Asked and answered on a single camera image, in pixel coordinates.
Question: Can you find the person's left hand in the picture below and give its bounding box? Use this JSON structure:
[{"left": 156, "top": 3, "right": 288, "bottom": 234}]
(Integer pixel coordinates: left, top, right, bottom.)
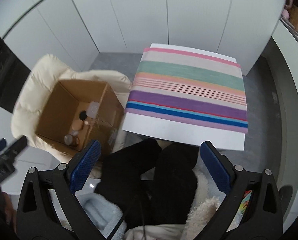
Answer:
[{"left": 2, "top": 192, "right": 17, "bottom": 227}]

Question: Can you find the brown cardboard box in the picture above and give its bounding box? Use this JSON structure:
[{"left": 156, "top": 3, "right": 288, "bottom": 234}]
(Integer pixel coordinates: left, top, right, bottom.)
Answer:
[{"left": 35, "top": 79, "right": 125, "bottom": 155}]

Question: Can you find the white wardrobe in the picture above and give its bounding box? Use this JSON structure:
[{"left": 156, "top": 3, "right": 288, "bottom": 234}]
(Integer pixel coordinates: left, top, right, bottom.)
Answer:
[{"left": 0, "top": 0, "right": 289, "bottom": 76}]

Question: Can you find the black cable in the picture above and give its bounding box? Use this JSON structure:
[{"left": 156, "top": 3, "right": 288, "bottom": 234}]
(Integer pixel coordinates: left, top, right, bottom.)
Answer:
[{"left": 106, "top": 195, "right": 146, "bottom": 240}]

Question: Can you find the colourful printed bag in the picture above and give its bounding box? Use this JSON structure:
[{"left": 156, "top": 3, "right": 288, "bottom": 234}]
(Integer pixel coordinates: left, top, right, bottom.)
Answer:
[{"left": 239, "top": 190, "right": 253, "bottom": 218}]

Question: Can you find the person's leg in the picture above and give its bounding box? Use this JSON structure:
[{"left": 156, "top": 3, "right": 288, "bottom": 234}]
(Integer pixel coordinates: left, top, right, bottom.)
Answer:
[
  {"left": 149, "top": 144, "right": 200, "bottom": 225},
  {"left": 95, "top": 139, "right": 162, "bottom": 230}
]

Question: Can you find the clear plastic container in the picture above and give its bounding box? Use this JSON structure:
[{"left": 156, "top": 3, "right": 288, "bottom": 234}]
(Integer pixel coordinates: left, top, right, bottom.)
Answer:
[{"left": 87, "top": 102, "right": 99, "bottom": 118}]

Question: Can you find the cardboard box on shelf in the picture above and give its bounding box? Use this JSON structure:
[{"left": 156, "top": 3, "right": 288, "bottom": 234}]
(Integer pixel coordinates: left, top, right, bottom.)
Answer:
[{"left": 289, "top": 5, "right": 298, "bottom": 29}]

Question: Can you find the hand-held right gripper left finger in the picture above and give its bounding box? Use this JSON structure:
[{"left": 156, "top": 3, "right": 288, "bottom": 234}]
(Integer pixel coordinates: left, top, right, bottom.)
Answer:
[{"left": 16, "top": 140, "right": 107, "bottom": 240}]

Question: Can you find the striped colourful cloth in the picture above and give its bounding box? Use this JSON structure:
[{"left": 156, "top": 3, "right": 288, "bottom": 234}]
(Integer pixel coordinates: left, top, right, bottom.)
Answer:
[{"left": 124, "top": 47, "right": 249, "bottom": 134}]

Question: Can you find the beige shirt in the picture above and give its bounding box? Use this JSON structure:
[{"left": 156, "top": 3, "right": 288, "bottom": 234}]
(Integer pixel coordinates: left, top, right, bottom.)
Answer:
[{"left": 125, "top": 224, "right": 189, "bottom": 240}]

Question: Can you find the white table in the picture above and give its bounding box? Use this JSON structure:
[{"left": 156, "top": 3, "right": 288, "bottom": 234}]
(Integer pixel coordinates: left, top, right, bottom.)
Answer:
[{"left": 121, "top": 43, "right": 246, "bottom": 152}]

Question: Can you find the beige makeup sponge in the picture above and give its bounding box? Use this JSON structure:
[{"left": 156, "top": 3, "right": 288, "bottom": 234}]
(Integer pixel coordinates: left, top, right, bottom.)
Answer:
[{"left": 71, "top": 120, "right": 84, "bottom": 132}]

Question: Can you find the person's left leg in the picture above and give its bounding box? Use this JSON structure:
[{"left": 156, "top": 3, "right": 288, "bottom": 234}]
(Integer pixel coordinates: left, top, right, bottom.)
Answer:
[{"left": 95, "top": 139, "right": 162, "bottom": 230}]

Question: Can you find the red and gold can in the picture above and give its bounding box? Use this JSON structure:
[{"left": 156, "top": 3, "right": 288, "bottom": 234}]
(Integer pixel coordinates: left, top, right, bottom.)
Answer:
[{"left": 64, "top": 134, "right": 79, "bottom": 147}]

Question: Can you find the person's right leg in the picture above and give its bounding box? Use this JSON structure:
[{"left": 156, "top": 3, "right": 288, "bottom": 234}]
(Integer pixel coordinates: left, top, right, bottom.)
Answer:
[{"left": 149, "top": 144, "right": 200, "bottom": 225}]

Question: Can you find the white counter cabinet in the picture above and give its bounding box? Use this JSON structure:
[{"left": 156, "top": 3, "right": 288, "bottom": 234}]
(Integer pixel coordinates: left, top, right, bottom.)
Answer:
[{"left": 271, "top": 20, "right": 298, "bottom": 230}]

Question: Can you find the black chair armrest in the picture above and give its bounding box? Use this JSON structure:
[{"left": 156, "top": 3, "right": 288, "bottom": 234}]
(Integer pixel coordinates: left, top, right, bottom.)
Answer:
[{"left": 279, "top": 185, "right": 293, "bottom": 207}]

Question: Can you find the dark glass panel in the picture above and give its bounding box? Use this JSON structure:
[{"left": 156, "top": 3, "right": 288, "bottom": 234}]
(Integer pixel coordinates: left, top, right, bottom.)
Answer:
[{"left": 0, "top": 20, "right": 32, "bottom": 111}]

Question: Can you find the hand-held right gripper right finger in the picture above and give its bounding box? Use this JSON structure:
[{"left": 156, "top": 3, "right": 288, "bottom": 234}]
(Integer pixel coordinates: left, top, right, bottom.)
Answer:
[{"left": 198, "top": 141, "right": 284, "bottom": 240}]

